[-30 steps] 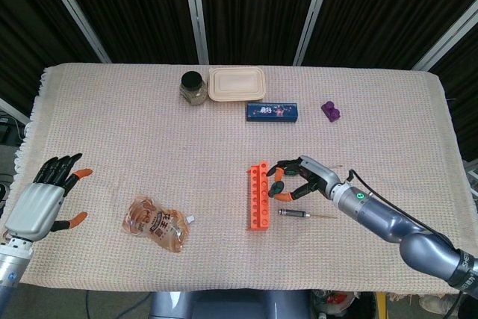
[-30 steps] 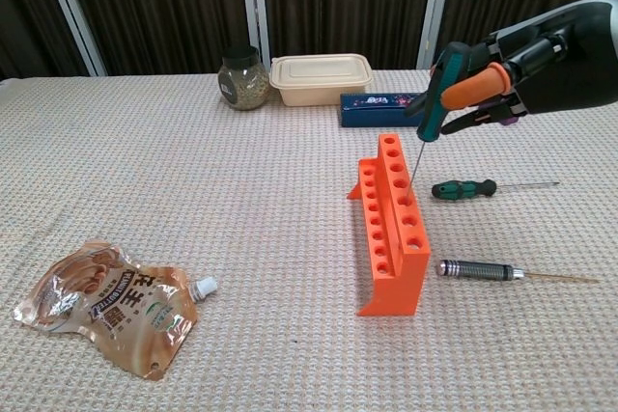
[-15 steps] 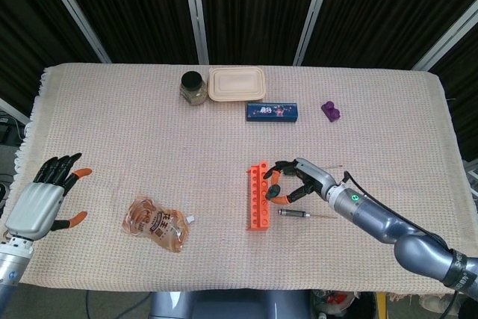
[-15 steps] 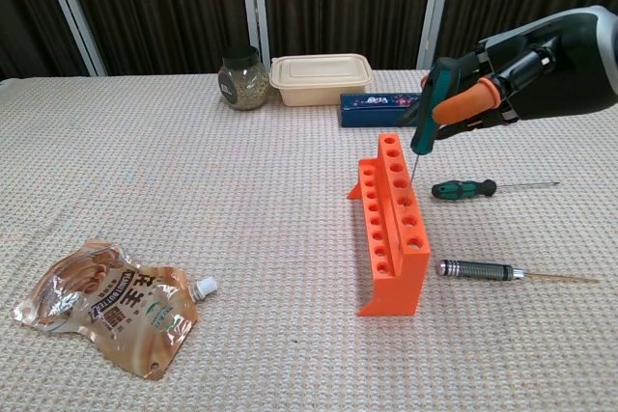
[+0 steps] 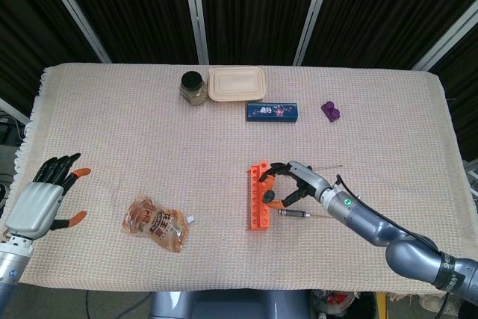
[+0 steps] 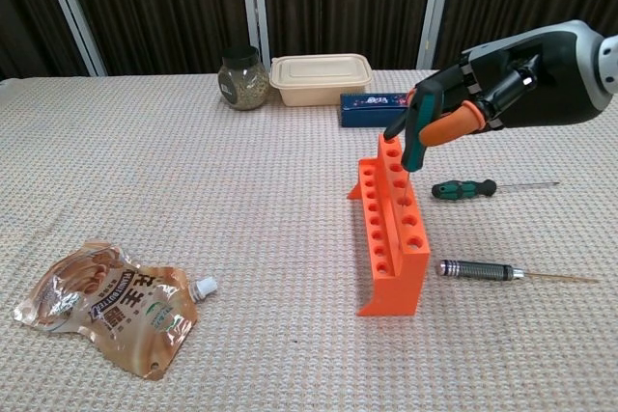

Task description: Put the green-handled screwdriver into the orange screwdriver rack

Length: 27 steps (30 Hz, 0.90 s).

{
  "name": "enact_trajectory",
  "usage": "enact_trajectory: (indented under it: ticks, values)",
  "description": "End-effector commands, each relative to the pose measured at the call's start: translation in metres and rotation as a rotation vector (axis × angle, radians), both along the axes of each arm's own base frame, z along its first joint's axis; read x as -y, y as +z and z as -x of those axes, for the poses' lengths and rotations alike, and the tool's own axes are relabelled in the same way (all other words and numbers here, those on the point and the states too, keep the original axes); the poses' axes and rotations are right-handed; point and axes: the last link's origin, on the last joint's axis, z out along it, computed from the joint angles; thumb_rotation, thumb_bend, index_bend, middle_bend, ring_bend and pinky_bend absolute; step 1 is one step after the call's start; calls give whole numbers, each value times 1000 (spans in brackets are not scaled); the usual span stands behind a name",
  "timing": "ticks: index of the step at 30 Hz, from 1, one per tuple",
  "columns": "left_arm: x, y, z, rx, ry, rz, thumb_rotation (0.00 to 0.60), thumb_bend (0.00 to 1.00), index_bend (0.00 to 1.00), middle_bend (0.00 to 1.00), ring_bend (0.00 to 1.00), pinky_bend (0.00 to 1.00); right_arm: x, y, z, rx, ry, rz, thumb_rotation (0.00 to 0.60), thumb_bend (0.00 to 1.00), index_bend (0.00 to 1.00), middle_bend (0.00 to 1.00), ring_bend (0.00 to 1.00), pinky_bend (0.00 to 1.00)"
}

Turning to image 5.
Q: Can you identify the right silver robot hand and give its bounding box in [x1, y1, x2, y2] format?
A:
[260, 161, 333, 211]

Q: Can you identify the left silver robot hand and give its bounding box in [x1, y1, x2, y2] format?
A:
[4, 152, 93, 241]

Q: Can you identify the silver metal precision screwdriver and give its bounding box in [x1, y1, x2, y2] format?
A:
[276, 208, 329, 220]

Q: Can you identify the orange tool rack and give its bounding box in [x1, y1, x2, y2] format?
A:
[246, 161, 278, 232]

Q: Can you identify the purple toy block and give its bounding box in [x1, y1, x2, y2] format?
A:
[320, 100, 343, 123]

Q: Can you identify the blue printed box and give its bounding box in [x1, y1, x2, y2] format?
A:
[245, 101, 299, 124]

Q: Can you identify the beige lidded food container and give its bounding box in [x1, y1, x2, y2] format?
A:
[207, 66, 267, 103]

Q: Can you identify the peanut butter spout pouch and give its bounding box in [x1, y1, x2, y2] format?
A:
[122, 194, 198, 254]

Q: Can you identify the black waste bin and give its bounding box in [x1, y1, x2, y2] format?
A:
[311, 288, 378, 319]

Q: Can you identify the beige woven tablecloth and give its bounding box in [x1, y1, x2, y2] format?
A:
[13, 63, 468, 297]

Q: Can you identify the glass jar black lid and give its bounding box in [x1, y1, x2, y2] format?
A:
[179, 71, 208, 106]

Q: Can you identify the grey robot torso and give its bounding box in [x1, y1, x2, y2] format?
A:
[149, 291, 313, 319]

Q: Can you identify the dark pleated partition panel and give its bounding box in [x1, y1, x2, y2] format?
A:
[0, 0, 104, 111]
[429, 27, 478, 163]
[196, 0, 326, 66]
[302, 0, 478, 70]
[52, 0, 199, 65]

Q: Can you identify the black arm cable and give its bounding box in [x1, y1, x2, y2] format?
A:
[334, 174, 441, 256]

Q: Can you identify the white partition frame post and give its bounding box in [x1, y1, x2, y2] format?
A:
[293, 0, 337, 66]
[412, 8, 478, 72]
[0, 97, 31, 126]
[36, 0, 112, 64]
[181, 0, 210, 65]

